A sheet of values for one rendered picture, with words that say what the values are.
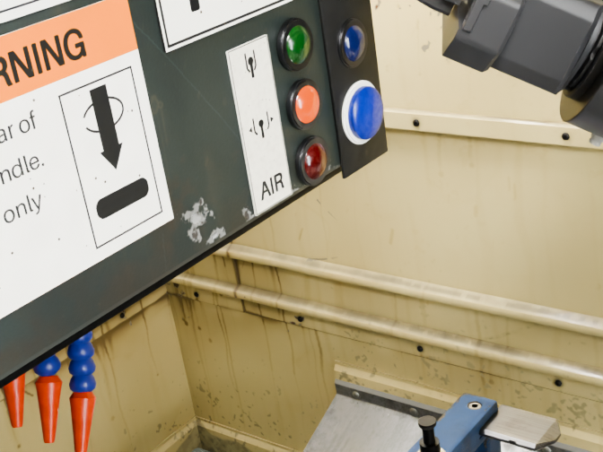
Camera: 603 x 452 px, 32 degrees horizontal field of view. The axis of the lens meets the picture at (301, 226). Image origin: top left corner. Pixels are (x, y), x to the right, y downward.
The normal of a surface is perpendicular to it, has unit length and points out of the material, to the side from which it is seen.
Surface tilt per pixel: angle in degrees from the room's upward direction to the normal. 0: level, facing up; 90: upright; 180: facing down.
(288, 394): 90
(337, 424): 24
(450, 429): 0
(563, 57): 90
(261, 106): 90
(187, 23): 90
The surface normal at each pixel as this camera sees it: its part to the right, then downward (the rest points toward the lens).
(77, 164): 0.79, 0.14
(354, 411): -0.38, -0.66
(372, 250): -0.61, 0.40
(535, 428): -0.14, -0.90
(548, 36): -0.12, 0.42
